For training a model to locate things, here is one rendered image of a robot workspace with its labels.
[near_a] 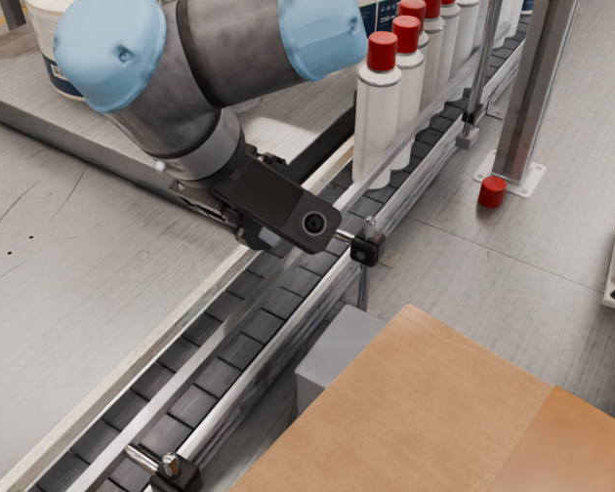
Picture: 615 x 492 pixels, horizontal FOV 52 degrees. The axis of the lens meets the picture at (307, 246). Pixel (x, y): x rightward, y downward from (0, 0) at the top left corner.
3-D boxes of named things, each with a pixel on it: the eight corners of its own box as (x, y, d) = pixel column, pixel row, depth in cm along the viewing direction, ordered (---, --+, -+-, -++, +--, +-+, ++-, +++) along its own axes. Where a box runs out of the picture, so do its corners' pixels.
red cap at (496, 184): (506, 199, 90) (511, 181, 88) (495, 211, 88) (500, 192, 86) (484, 189, 92) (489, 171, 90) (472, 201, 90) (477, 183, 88)
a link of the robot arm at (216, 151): (239, 89, 48) (185, 180, 46) (260, 119, 52) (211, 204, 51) (164, 62, 51) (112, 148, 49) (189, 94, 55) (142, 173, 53)
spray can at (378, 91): (363, 164, 88) (375, 22, 74) (396, 177, 86) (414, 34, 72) (344, 183, 85) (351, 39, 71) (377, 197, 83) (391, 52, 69)
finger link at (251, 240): (272, 217, 67) (242, 183, 59) (286, 223, 66) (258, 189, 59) (251, 255, 66) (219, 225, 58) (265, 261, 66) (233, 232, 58)
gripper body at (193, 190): (229, 151, 66) (177, 88, 55) (298, 179, 63) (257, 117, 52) (193, 214, 65) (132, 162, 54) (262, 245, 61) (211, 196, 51)
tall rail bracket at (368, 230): (325, 294, 77) (328, 189, 66) (377, 319, 74) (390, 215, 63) (310, 311, 75) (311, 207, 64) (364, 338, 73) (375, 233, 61)
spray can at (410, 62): (384, 146, 91) (398, 7, 77) (416, 159, 89) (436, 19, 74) (365, 164, 88) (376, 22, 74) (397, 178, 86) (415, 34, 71)
